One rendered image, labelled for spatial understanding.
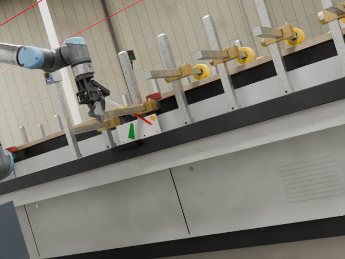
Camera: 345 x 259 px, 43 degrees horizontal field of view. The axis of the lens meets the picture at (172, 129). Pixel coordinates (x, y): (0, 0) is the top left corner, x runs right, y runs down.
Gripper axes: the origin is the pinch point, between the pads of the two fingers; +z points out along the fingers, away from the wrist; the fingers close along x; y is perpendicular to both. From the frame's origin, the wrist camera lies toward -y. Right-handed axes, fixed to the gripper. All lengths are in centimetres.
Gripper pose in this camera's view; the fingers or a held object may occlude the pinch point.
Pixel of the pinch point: (101, 119)
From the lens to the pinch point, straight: 193.5
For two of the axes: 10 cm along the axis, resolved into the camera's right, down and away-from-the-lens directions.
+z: 2.9, 9.6, -0.1
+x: 8.1, -2.5, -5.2
